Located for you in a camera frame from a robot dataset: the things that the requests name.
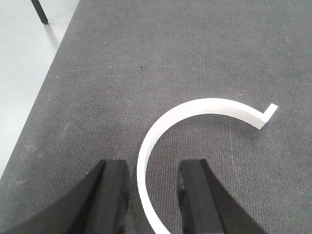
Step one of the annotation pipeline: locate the dark grey table mat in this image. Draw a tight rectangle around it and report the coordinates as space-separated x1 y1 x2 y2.
0 0 312 234

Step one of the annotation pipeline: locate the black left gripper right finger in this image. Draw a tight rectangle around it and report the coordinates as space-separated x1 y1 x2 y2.
177 159 265 234

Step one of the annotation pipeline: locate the white curved pipe clamp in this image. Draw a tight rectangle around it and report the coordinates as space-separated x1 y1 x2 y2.
136 98 278 234

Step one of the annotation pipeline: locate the black table leg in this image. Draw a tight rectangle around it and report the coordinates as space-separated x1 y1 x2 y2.
31 0 48 25

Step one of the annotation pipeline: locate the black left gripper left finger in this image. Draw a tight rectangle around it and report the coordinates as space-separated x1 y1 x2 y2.
6 160 129 234

